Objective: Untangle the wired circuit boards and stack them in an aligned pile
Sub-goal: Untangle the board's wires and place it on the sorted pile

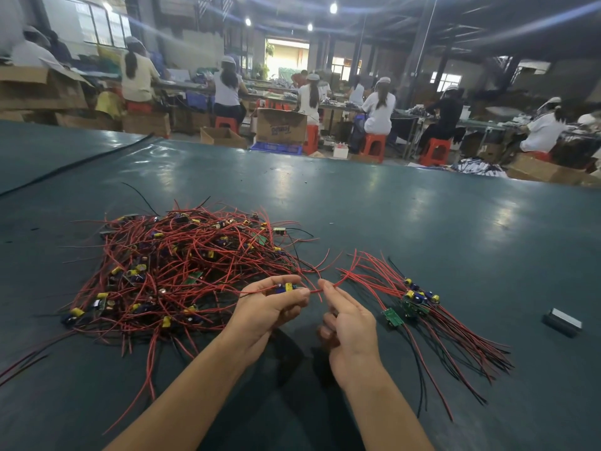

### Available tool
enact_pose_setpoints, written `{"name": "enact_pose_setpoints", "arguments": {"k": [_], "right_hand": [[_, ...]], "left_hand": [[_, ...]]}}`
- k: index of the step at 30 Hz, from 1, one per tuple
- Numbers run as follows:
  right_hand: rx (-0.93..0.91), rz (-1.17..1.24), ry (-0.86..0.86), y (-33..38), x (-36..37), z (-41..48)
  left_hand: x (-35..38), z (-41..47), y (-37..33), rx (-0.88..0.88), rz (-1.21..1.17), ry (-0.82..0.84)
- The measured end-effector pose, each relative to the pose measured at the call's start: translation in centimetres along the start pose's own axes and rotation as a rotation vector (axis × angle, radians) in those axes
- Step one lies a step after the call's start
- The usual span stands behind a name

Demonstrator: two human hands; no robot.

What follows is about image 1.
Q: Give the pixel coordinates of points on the yellow sack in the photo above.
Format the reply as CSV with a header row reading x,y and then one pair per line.
x,y
108,103

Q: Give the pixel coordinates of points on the grid window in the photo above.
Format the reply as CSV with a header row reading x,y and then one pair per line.
x,y
101,23

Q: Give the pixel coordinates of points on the person's right hand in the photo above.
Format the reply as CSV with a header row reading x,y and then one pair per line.
x,y
349,338

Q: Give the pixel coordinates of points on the small black grey block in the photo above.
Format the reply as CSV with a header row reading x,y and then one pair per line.
x,y
562,321

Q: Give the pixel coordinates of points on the person's left forearm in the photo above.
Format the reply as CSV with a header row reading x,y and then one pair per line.
x,y
188,404

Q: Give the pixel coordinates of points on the person's right forearm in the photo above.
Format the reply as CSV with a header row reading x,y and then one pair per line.
x,y
380,418

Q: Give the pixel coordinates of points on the red plastic stool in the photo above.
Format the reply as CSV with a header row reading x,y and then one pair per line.
x,y
311,139
374,145
537,156
435,152
225,123
139,107

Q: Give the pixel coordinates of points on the large open cardboard box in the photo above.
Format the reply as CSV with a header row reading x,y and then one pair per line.
x,y
42,87

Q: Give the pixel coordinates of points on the blue plastic crate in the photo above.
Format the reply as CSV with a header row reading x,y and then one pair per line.
x,y
277,148

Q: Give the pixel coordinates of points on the dark green table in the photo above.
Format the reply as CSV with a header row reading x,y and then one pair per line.
x,y
488,230

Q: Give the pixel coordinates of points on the person's left hand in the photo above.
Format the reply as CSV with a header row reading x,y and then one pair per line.
x,y
263,314

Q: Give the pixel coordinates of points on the heap of black white items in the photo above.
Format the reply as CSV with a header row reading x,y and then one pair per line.
x,y
481,167

